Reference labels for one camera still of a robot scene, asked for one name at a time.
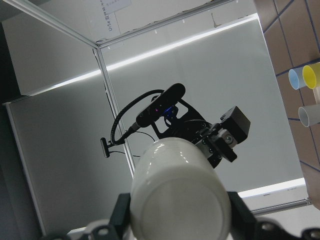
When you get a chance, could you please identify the black webcam on frame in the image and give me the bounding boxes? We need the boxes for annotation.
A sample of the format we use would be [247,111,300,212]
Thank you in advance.
[100,137,113,158]

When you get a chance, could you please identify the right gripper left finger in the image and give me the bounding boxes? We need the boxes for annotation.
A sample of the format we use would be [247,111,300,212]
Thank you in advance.
[40,193,131,240]

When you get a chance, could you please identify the light blue cup near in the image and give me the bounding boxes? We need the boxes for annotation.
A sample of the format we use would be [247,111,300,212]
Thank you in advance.
[288,67,306,90]

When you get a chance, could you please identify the grey plastic cup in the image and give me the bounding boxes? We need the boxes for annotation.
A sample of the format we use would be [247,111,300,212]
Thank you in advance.
[298,104,320,127]

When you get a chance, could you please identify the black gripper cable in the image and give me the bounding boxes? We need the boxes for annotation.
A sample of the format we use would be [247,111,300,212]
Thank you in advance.
[110,89,166,146]

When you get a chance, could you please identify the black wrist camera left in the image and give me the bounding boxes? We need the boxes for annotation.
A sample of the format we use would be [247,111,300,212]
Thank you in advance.
[135,83,186,128]

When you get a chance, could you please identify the cream white plastic cup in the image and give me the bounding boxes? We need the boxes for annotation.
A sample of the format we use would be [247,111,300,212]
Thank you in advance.
[130,137,231,240]

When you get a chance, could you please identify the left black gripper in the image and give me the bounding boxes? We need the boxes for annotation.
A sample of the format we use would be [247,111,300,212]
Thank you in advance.
[151,99,251,163]

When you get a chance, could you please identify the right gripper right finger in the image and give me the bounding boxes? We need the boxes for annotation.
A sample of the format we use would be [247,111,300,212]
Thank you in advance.
[227,191,320,240]

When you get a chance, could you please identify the cream plastic tray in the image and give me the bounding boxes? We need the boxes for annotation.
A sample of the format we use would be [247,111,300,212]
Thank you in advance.
[313,86,320,105]

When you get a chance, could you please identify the yellow plastic cup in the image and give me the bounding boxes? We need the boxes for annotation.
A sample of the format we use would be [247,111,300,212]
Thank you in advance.
[302,62,320,89]

